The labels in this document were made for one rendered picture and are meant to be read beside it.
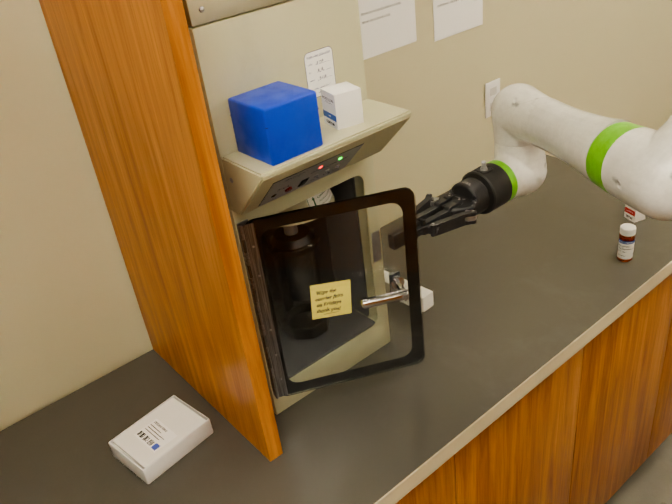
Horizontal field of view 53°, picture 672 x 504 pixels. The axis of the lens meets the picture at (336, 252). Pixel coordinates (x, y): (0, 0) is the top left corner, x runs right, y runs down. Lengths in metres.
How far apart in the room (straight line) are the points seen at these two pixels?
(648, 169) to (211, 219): 0.64
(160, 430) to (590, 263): 1.10
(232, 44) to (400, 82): 0.94
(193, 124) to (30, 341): 0.77
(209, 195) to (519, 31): 1.52
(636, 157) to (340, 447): 0.73
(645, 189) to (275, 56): 0.60
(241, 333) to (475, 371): 0.55
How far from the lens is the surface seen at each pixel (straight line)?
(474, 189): 1.35
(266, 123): 1.01
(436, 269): 1.78
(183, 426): 1.40
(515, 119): 1.37
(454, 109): 2.15
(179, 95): 0.96
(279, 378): 1.34
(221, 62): 1.08
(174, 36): 0.93
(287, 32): 1.14
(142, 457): 1.37
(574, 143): 1.21
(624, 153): 1.11
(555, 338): 1.56
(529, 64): 2.41
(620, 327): 1.83
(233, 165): 1.07
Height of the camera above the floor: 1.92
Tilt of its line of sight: 31 degrees down
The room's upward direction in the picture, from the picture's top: 8 degrees counter-clockwise
